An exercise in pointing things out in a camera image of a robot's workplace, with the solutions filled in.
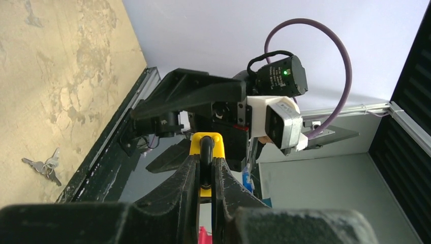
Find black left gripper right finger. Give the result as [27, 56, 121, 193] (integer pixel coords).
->
[211, 158, 378, 243]

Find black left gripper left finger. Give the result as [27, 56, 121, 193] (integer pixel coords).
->
[1, 155, 200, 243]

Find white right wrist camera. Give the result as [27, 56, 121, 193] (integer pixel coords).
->
[247, 96, 309, 155]

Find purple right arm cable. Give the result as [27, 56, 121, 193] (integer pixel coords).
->
[263, 18, 353, 140]

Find yellow padlock black shackle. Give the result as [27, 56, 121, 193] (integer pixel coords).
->
[189, 132, 225, 199]

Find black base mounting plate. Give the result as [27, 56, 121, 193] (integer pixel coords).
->
[56, 67, 161, 203]

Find silver keys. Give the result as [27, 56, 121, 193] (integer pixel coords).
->
[21, 147, 62, 187]

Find aluminium frame rail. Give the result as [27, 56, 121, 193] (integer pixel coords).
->
[295, 101, 430, 160]

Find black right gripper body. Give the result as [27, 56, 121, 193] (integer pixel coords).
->
[184, 102, 250, 172]

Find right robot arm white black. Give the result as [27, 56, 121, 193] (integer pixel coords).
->
[119, 51, 309, 172]

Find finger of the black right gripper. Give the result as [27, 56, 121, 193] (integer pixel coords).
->
[131, 68, 247, 120]
[146, 139, 191, 173]

